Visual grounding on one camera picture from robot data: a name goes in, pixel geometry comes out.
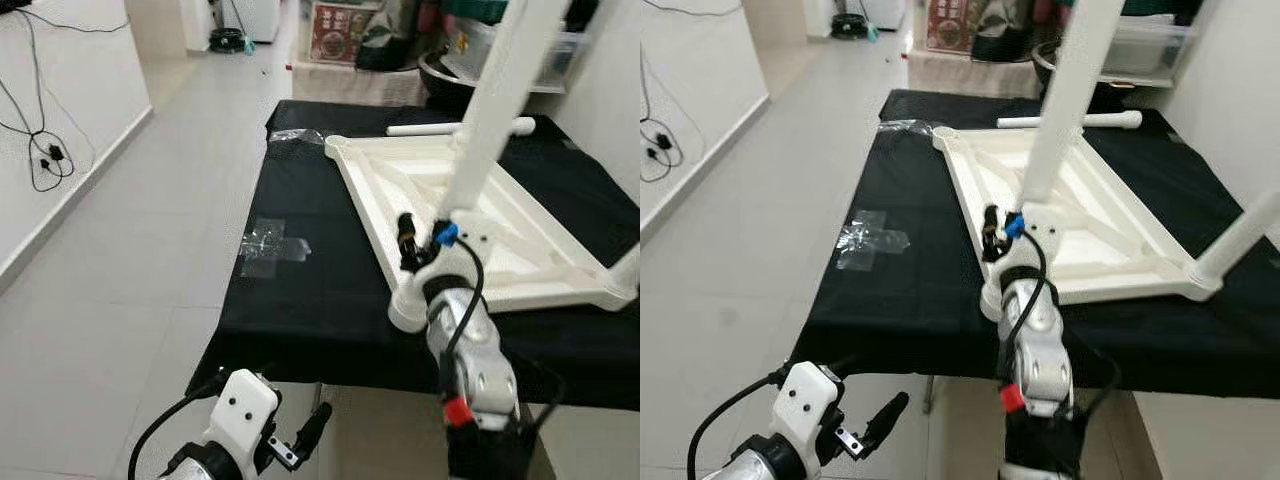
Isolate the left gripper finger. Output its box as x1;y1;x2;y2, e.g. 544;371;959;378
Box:
296;402;334;456
862;390;911;451

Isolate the white plastic table leg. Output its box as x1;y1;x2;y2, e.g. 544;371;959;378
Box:
608;243;641;293
1018;0;1133;206
1188;185;1280;291
438;0;573;226
997;111;1143;131
386;117;537;137

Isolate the black tablecloth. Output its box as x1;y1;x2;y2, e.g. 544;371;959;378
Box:
790;88;1280;401
185;98;641;413

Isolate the clear tape cross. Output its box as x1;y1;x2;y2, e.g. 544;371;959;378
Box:
238;217;313;279
835;208;911;271

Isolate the white plastic table top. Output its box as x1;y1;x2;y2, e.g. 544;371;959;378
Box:
930;125;1226;323
323;133;641;334

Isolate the black wok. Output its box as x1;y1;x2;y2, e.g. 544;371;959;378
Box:
418;50;561;113
1030;40;1171;101

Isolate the beige cloth covered table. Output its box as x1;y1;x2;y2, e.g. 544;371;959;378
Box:
905;48;1041;99
290;60;431;108

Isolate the black bag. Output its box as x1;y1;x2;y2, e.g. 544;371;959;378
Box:
970;0;1036;63
355;0;421;71

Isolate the clear plastic storage container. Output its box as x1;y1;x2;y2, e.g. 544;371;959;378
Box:
1105;12;1196;86
440;15;591;93

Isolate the red printed box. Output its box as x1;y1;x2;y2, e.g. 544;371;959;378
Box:
308;3;376;64
925;0;986;53

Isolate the green round lid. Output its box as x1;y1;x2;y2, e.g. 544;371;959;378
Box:
1120;0;1201;16
440;0;511;23

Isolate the white chest freezer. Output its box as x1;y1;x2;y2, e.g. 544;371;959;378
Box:
225;0;283;43
860;0;906;29

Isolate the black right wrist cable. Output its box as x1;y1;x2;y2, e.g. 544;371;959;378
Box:
432;225;488;396
1000;225;1049;371

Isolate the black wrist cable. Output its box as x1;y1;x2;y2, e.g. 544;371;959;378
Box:
127;372;226;480
432;225;488;396
1000;225;1049;371
687;365;791;480

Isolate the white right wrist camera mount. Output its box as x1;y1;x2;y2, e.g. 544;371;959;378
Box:
413;218;499;301
1000;205;1061;291

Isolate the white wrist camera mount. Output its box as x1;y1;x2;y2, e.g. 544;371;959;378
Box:
413;218;499;301
1000;205;1061;291
203;368;281;471
772;360;846;466

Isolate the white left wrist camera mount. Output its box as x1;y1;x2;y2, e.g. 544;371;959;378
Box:
203;368;281;471
772;360;846;466

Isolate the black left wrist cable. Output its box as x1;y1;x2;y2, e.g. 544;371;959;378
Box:
687;365;791;480
127;372;226;480

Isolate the thick black power cable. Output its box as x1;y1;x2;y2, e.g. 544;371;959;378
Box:
640;50;686;184
0;10;76;193

